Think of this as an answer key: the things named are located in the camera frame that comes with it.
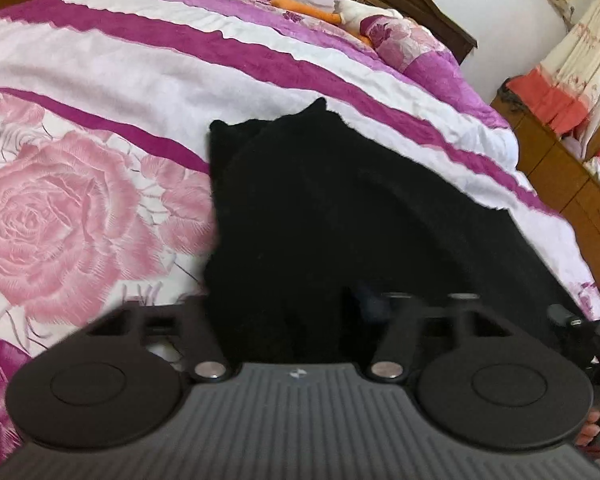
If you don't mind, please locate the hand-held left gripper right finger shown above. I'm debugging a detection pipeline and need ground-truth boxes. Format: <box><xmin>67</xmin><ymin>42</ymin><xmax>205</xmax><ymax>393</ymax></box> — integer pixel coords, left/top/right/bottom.
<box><xmin>371</xmin><ymin>291</ymin><xmax>513</xmax><ymax>382</ymax></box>

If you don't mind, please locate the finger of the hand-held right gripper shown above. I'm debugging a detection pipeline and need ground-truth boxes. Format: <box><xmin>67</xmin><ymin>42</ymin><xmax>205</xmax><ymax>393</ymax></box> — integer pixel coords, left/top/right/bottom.
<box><xmin>547</xmin><ymin>304</ymin><xmax>583</xmax><ymax>329</ymax></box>

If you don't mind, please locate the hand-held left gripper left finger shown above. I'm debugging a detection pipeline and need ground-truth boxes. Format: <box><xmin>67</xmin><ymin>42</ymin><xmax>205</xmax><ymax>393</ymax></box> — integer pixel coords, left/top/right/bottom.
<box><xmin>86</xmin><ymin>294</ymin><xmax>229</xmax><ymax>382</ymax></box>

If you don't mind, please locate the black buttoned cardigan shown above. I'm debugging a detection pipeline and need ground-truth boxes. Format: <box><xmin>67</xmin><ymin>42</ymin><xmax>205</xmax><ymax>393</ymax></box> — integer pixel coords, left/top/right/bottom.
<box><xmin>202</xmin><ymin>97</ymin><xmax>591</xmax><ymax>367</ymax></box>

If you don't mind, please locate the person's right hand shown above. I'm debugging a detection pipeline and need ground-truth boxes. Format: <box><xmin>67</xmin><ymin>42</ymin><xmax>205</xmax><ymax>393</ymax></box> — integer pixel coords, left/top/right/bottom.
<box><xmin>574</xmin><ymin>406</ymin><xmax>600</xmax><ymax>463</ymax></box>

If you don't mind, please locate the wooden cabinet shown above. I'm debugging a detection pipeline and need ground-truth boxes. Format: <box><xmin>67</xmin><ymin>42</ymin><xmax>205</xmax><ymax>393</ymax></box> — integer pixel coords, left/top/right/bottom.
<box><xmin>490</xmin><ymin>91</ymin><xmax>600</xmax><ymax>287</ymax></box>

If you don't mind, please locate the purple floral bedspread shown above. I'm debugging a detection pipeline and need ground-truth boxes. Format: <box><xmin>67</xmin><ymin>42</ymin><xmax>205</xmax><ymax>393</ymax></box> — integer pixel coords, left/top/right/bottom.
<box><xmin>0</xmin><ymin>0</ymin><xmax>600</xmax><ymax>473</ymax></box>

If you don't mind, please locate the cream patterned curtain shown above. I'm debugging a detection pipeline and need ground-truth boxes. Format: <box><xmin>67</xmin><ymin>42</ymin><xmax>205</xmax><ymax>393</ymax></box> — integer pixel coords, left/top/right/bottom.
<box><xmin>539</xmin><ymin>0</ymin><xmax>600</xmax><ymax>140</ymax></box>

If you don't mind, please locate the pink floral pillow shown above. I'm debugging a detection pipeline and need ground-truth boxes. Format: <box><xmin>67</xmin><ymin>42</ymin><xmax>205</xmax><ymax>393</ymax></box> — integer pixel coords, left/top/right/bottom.
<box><xmin>358</xmin><ymin>14</ymin><xmax>512</xmax><ymax>131</ymax></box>

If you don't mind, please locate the white and orange plush toy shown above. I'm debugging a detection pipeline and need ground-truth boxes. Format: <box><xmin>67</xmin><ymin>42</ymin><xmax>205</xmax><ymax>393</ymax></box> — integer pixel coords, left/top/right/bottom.
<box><xmin>271</xmin><ymin>0</ymin><xmax>406</xmax><ymax>45</ymax></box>

